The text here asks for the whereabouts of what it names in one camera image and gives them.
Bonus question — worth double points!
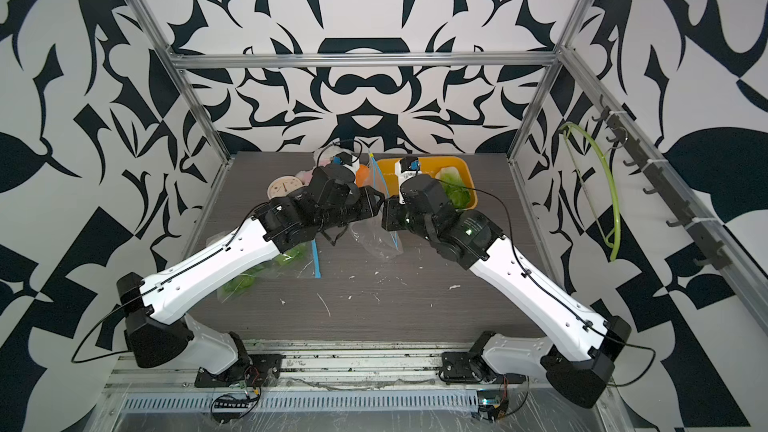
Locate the clear zipper bag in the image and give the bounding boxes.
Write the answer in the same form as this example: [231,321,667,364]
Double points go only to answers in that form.
[240,241,322,296]
[351,152,403,261]

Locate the yellow plastic tray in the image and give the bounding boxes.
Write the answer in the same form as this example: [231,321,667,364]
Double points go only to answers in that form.
[377,156,478,210]

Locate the chinese cabbage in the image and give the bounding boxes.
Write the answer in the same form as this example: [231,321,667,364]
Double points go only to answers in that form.
[273,243,309,266]
[435,167,473,209]
[216,270,261,303]

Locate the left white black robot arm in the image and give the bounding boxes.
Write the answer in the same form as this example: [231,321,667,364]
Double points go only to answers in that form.
[117,164,386,375]

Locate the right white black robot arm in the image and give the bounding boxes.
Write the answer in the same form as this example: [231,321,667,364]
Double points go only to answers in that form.
[382,174,631,408]

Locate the white teddy bear pink shirt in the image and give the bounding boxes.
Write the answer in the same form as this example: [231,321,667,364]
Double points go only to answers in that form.
[295,161,328,185]

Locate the orange plush toy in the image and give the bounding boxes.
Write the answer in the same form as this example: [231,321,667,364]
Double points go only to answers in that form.
[355,165,372,187]

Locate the small pink round clock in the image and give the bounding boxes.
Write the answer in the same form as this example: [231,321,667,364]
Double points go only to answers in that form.
[267,175,304,199]

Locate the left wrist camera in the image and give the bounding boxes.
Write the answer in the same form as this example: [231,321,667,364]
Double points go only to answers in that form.
[331,152,360,174]

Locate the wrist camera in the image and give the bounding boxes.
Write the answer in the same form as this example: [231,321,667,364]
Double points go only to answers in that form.
[395,155,421,204]
[331,152,360,174]

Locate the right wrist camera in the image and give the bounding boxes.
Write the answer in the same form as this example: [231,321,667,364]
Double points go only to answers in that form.
[395,155,421,204]

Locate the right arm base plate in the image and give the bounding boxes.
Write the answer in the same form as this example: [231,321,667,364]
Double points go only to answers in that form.
[438,331,527,385]

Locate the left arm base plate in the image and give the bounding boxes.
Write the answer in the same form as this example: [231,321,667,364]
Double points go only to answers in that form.
[194,332,285,389]

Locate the black wall hook rack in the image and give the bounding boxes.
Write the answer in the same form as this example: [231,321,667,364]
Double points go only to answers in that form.
[596,95,734,271]

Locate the aluminium frame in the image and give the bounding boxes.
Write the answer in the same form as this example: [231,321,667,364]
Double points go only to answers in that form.
[128,0,767,431]

